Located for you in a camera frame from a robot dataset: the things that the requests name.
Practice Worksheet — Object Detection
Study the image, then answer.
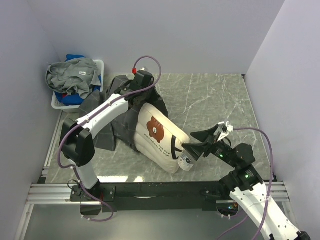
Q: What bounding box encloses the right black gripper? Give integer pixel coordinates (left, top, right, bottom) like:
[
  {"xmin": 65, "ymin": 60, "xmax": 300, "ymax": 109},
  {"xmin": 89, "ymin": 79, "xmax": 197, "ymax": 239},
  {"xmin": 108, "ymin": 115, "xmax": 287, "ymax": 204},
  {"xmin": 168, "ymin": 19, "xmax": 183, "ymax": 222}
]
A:
[{"xmin": 181, "ymin": 124, "xmax": 238, "ymax": 167}]

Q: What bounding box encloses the cream bear print pillow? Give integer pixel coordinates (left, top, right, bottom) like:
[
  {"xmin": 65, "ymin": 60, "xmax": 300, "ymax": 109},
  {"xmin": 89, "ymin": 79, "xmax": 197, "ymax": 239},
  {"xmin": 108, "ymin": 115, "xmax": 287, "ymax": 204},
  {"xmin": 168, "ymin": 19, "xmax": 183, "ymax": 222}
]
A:
[{"xmin": 134, "ymin": 103, "xmax": 194, "ymax": 174}]

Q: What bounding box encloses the dark grey checked pillowcase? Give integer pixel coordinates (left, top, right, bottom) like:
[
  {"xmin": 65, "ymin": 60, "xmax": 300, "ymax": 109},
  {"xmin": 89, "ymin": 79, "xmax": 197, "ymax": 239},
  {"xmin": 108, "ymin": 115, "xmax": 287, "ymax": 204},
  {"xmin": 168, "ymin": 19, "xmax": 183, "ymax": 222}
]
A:
[{"xmin": 78, "ymin": 74, "xmax": 170, "ymax": 152}]

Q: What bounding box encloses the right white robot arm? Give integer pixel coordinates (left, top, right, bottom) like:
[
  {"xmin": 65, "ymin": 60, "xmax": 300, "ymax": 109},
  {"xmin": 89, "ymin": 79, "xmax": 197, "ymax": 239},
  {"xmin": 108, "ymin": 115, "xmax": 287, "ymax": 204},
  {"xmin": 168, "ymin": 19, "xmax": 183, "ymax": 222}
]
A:
[{"xmin": 182, "ymin": 121, "xmax": 310, "ymax": 240}]

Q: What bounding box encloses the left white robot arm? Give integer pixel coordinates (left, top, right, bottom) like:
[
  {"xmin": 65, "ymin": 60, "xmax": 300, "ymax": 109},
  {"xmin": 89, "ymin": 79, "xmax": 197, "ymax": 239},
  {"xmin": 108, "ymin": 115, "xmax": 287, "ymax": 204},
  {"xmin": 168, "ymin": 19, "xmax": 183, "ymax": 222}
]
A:
[{"xmin": 59, "ymin": 68, "xmax": 155, "ymax": 201}]

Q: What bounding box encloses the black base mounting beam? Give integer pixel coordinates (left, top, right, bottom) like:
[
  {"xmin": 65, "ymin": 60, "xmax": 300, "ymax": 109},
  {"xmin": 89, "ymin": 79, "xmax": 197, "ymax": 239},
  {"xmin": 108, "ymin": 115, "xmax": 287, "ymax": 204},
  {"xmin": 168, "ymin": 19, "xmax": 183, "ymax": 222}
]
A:
[{"xmin": 69, "ymin": 181, "xmax": 241, "ymax": 213}]

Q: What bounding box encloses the grey crumpled shirt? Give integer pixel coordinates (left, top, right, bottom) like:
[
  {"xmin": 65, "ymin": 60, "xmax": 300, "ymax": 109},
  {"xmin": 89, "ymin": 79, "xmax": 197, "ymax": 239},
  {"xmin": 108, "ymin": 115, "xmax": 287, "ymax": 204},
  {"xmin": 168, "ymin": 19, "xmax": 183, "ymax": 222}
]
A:
[{"xmin": 45, "ymin": 57, "xmax": 102, "ymax": 99}]

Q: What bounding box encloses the blue cloth in basket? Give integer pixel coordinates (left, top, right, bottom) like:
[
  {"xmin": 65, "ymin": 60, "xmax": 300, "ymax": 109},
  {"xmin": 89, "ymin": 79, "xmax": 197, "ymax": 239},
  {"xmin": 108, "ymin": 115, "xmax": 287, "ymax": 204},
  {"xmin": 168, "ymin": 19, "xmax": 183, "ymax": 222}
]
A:
[{"xmin": 54, "ymin": 54, "xmax": 103, "ymax": 106}]

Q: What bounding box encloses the white plastic laundry basket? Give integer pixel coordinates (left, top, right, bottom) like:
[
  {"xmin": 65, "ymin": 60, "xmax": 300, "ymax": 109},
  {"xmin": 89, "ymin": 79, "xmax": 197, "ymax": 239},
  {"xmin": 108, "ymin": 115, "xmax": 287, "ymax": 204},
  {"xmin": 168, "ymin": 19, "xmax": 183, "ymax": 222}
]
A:
[{"xmin": 51, "ymin": 59, "xmax": 104, "ymax": 113}]

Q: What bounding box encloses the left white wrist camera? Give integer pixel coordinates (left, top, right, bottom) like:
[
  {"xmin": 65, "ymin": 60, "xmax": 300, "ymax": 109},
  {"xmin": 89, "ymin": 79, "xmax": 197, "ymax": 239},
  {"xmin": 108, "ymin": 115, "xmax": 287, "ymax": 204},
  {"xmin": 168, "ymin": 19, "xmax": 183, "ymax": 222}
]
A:
[{"xmin": 131, "ymin": 67, "xmax": 149, "ymax": 75}]

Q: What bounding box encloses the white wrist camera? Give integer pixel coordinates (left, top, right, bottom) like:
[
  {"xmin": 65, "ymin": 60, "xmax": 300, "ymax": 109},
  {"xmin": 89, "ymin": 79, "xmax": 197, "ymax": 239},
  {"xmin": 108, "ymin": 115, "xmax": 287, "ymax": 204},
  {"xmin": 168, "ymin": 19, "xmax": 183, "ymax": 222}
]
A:
[
  {"xmin": 218, "ymin": 121, "xmax": 234, "ymax": 140},
  {"xmin": 131, "ymin": 67, "xmax": 149, "ymax": 75}
]

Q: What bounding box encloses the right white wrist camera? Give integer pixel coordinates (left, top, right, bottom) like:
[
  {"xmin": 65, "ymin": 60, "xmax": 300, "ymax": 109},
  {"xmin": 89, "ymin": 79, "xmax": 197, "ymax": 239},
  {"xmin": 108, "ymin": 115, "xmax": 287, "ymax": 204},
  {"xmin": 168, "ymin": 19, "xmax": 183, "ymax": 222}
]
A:
[{"xmin": 218, "ymin": 121, "xmax": 234, "ymax": 140}]

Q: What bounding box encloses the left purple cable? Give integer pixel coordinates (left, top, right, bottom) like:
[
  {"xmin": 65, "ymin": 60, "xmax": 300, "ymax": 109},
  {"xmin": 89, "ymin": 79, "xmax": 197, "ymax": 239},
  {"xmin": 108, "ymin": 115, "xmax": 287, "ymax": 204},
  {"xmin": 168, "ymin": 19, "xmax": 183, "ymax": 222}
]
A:
[{"xmin": 57, "ymin": 56, "xmax": 163, "ymax": 223}]

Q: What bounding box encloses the aluminium frame rail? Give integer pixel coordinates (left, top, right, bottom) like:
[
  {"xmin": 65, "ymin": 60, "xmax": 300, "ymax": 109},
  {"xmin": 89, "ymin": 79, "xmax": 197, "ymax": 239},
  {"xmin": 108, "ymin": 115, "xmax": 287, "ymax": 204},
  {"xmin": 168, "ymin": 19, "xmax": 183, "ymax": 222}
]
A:
[{"xmin": 18, "ymin": 109, "xmax": 83, "ymax": 226}]

